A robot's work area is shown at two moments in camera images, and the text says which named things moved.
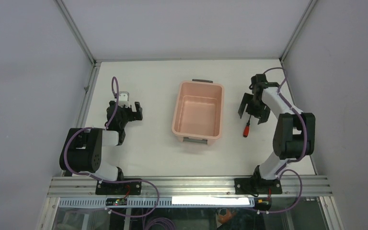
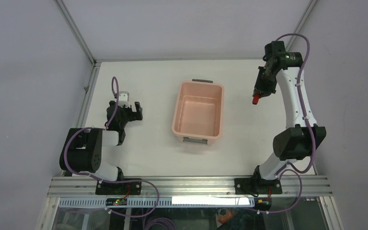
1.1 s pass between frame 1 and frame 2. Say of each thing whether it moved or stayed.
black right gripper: moved
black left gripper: stayed
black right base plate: stayed
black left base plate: stayed
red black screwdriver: moved
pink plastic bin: stayed
